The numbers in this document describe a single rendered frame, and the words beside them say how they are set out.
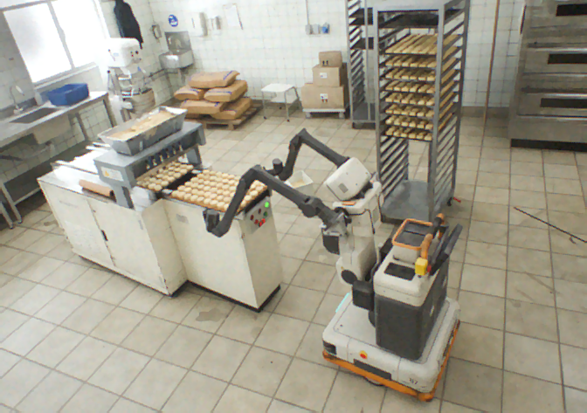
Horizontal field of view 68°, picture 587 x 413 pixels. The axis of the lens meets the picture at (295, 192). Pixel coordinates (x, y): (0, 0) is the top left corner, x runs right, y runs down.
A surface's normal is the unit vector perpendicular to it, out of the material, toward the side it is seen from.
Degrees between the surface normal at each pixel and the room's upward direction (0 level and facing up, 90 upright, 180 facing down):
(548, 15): 90
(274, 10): 90
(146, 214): 90
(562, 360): 0
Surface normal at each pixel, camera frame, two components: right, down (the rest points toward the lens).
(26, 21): 0.91, 0.11
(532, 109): -0.39, 0.53
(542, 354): -0.11, -0.85
